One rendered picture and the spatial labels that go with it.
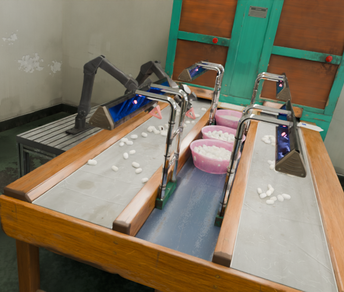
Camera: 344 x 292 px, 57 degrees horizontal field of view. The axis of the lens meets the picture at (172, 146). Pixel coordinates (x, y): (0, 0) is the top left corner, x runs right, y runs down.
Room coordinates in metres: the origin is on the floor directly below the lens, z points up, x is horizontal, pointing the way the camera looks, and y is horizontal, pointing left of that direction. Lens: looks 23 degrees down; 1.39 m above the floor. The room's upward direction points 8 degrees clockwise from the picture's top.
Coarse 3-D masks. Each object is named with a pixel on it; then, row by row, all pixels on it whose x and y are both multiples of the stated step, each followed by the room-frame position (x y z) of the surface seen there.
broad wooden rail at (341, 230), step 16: (304, 128) 2.17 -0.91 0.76; (304, 144) 1.88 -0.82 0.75; (320, 144) 1.87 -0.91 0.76; (320, 160) 1.59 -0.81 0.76; (320, 176) 1.39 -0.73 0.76; (336, 176) 1.42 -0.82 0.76; (320, 192) 1.22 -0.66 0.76; (336, 192) 1.24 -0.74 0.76; (320, 208) 1.10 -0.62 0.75; (336, 208) 1.10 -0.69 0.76; (336, 224) 0.99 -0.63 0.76; (336, 240) 0.89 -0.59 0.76; (336, 256) 0.80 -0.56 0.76; (336, 272) 0.74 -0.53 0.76
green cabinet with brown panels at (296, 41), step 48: (192, 0) 2.66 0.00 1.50; (240, 0) 2.56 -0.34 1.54; (288, 0) 2.49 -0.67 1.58; (336, 0) 2.41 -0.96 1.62; (192, 48) 2.64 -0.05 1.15; (240, 48) 2.55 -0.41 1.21; (288, 48) 2.45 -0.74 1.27; (336, 48) 2.39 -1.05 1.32; (240, 96) 2.53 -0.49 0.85; (336, 96) 2.35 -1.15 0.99
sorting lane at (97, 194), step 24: (168, 120) 1.99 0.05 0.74; (192, 120) 2.07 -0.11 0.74; (144, 144) 1.53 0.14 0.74; (96, 168) 1.19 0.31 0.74; (120, 168) 1.22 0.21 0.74; (144, 168) 1.26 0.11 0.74; (48, 192) 0.96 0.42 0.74; (72, 192) 0.98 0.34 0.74; (96, 192) 1.01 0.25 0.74; (120, 192) 1.03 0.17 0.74; (72, 216) 0.85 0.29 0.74; (96, 216) 0.86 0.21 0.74
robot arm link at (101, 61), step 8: (104, 56) 1.81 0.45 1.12; (88, 64) 1.74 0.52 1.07; (96, 64) 1.75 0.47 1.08; (104, 64) 1.76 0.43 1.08; (112, 64) 1.79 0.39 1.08; (88, 72) 1.74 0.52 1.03; (112, 72) 1.77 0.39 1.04; (120, 72) 1.78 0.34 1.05; (120, 80) 1.77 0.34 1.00; (128, 80) 1.77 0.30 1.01; (128, 88) 1.77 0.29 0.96
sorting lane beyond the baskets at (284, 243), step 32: (256, 160) 1.52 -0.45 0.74; (256, 192) 1.18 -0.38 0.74; (288, 192) 1.22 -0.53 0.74; (256, 224) 0.95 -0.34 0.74; (288, 224) 0.98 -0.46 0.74; (320, 224) 1.01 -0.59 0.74; (256, 256) 0.78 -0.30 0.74; (288, 256) 0.80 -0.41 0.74; (320, 256) 0.83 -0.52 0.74; (320, 288) 0.69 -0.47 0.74
